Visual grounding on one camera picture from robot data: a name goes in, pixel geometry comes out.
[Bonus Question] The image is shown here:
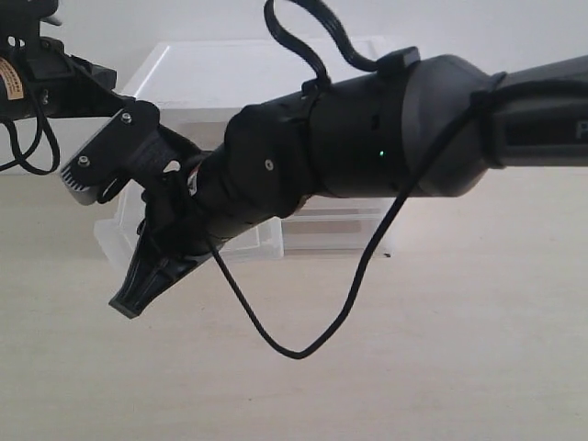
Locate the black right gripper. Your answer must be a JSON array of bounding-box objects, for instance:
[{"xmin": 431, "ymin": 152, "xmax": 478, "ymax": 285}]
[{"xmin": 108, "ymin": 160, "xmax": 221, "ymax": 319}]

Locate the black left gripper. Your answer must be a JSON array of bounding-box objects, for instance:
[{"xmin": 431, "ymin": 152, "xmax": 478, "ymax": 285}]
[{"xmin": 13, "ymin": 38, "xmax": 124, "ymax": 120}]

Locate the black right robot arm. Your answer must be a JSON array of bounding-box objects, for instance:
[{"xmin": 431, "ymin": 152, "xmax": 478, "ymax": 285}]
[{"xmin": 110, "ymin": 55, "xmax": 587, "ymax": 318}]

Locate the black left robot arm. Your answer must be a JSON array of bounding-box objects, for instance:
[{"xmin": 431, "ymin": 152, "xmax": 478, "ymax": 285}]
[{"xmin": 1, "ymin": 38, "xmax": 130, "ymax": 120}]

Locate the white plastic drawer cabinet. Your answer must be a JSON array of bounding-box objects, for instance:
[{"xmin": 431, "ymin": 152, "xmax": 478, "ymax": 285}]
[{"xmin": 120, "ymin": 40, "xmax": 390, "ymax": 255}]

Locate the bottom wide clear drawer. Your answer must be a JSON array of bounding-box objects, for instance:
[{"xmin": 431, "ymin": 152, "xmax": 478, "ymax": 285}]
[{"xmin": 282, "ymin": 208, "xmax": 384, "ymax": 252}]

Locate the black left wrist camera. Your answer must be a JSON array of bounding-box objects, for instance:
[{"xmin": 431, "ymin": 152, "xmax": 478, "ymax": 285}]
[{"xmin": 1, "ymin": 0, "xmax": 62, "ymax": 51}]

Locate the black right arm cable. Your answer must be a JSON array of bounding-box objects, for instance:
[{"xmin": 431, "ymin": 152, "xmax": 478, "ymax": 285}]
[{"xmin": 206, "ymin": 0, "xmax": 506, "ymax": 361}]

